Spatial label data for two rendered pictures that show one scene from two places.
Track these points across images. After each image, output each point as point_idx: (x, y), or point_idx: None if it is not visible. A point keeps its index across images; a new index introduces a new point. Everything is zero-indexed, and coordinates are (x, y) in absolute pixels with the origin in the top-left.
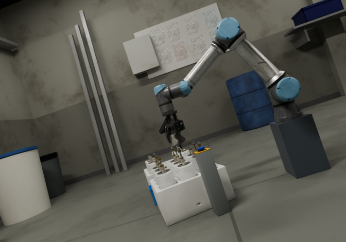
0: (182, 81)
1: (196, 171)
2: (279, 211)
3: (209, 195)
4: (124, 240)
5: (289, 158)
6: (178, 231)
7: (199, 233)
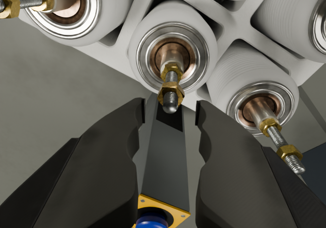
0: None
1: (229, 41)
2: None
3: (150, 108)
4: None
5: (316, 189)
6: (78, 57)
7: (93, 103)
